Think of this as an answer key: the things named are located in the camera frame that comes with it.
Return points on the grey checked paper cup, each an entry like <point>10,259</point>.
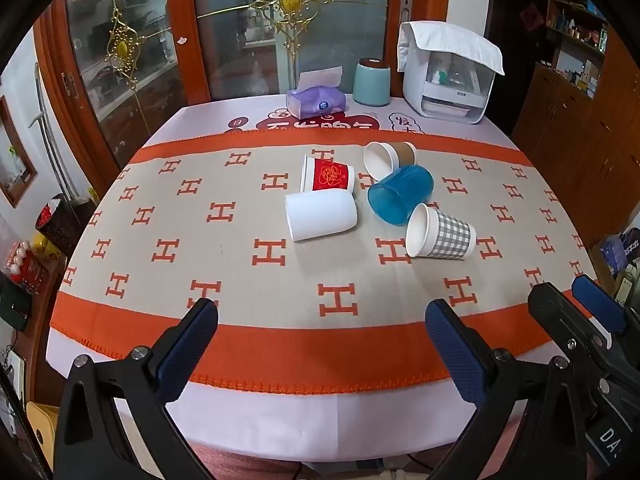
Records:
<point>452,235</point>

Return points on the wooden glass sliding door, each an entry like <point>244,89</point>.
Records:
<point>100,125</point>
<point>240,60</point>

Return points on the wooden shelf cabinet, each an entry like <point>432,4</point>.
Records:
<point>565,120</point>

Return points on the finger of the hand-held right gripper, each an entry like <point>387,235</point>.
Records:
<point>555,310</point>
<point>597,304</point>

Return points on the white countertop appliance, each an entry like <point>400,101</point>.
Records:
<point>450,97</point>

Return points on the yellow stool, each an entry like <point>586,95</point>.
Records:
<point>42,432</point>

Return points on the black woven basket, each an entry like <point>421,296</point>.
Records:
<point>62,222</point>

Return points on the red box with white balls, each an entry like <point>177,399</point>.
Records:
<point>27,267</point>

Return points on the blue translucent plastic cup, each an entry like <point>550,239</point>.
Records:
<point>400,194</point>

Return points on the white cloth cover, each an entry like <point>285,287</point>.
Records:
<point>450,40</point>

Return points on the teal canister with brown lid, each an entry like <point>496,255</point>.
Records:
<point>371,85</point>

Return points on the metal pole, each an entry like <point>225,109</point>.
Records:
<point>52,145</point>

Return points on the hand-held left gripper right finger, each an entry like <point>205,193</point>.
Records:
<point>456,355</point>

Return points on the red paper cup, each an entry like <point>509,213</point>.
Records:
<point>327,176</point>

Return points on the white printed tablecloth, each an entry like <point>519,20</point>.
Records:
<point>210,120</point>

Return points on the purple tissue pack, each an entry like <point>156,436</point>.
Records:
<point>315,102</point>

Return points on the gold door ornament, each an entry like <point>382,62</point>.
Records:
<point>290,2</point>
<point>121,47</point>

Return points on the yellow jar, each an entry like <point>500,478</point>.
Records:
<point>44,246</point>

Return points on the wooden picture frame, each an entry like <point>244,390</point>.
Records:
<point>15,160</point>

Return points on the orange beige patterned blanket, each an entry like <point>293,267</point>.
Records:
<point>250,280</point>

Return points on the white cup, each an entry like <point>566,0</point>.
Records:
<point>320,216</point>

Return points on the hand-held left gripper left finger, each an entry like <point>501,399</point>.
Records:
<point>186,347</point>

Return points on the brown paper cup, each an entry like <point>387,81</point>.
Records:
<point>404,152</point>

